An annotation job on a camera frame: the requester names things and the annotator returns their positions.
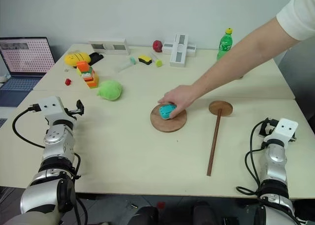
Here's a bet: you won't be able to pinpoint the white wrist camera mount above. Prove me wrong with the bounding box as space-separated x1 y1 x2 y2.
264 118 299 144
36 96 72 124

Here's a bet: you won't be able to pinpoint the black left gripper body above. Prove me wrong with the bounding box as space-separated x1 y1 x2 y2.
64 107 79 118

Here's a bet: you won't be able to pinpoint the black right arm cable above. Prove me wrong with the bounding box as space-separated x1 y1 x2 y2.
236 120 269 196

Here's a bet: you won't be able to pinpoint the white shirt sleeve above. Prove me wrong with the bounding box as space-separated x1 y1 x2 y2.
276 0 315 41

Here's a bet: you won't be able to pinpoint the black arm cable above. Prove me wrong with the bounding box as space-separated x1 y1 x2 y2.
236 120 269 196
12 103 46 149

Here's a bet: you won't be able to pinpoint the teal plastic toy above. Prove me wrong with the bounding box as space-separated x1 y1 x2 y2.
158 102 178 121

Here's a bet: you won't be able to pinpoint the person's bare hand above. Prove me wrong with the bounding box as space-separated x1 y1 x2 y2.
157 84 201 119

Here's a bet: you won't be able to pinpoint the long white box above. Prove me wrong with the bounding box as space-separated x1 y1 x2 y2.
88 38 131 56

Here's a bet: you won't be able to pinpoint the black and yellow sponge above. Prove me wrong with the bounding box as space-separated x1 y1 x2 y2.
138 54 154 65

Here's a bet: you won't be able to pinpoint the yellow plush toy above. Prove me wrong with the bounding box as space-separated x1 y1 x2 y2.
64 52 92 68

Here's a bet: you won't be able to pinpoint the clear tube with teal cap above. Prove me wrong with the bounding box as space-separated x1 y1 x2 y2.
117 57 137 73

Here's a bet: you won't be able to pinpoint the open laptop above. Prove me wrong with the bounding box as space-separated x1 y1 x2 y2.
0 36 56 108

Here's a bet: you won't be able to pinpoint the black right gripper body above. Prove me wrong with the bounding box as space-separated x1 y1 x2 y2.
257 117 280 137

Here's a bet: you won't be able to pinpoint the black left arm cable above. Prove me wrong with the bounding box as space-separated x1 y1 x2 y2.
12 103 46 149

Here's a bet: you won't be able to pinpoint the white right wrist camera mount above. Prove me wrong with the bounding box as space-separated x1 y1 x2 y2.
264 118 299 144

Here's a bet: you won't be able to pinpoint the white cross-shaped box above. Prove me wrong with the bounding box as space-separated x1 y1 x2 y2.
162 33 197 68

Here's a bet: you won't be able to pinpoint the green soda bottle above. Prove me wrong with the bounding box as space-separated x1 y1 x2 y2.
216 27 234 61

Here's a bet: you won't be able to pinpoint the wooden stick with disc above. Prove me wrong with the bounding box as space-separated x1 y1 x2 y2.
206 100 234 177

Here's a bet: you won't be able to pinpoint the red strawberry toy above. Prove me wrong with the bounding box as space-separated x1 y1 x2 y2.
152 39 164 53

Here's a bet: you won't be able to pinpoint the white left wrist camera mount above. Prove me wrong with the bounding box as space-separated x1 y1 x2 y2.
36 96 72 124

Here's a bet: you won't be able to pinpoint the orange toy block stack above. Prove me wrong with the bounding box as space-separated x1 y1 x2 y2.
76 61 100 90

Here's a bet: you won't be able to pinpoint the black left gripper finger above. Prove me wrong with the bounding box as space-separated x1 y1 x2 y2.
76 99 85 115

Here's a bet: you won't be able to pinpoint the dark rounded shape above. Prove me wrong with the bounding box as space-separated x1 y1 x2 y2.
127 206 159 225

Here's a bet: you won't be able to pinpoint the green plush toy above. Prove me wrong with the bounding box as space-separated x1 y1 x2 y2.
96 79 124 102

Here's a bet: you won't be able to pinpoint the round wooden base disc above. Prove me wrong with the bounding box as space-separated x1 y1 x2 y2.
150 103 189 133

